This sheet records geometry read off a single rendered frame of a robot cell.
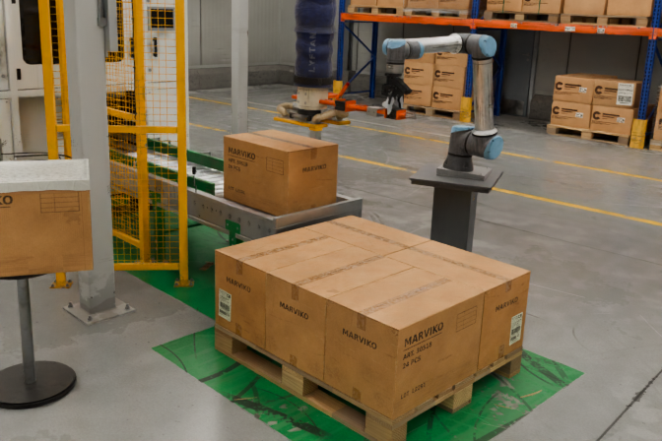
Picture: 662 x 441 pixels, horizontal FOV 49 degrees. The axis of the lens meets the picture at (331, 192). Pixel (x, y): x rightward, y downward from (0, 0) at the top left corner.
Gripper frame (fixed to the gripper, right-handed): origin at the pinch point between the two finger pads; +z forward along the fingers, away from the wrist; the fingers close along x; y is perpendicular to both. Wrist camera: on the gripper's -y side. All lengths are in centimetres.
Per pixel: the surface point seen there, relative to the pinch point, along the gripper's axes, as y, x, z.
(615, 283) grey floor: -60, -173, 122
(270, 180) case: 72, 21, 47
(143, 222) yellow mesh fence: 173, 44, 93
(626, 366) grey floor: -113, -62, 122
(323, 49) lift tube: 49, 4, -29
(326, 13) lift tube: 48, 4, -48
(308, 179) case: 57, 5, 46
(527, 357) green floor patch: -73, -32, 122
